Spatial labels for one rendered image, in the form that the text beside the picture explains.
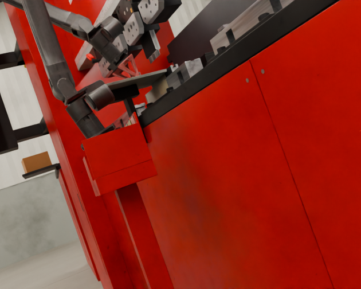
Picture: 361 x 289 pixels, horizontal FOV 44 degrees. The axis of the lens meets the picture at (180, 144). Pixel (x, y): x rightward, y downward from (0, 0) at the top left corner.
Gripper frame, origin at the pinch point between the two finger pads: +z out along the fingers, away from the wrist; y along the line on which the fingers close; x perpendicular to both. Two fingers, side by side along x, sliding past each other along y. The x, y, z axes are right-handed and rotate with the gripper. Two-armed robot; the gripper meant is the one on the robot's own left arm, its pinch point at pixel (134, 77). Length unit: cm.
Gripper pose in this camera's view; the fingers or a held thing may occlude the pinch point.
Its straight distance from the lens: 164.5
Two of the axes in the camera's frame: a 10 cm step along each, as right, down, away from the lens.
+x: -6.0, 7.0, -4.0
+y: -3.9, 1.8, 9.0
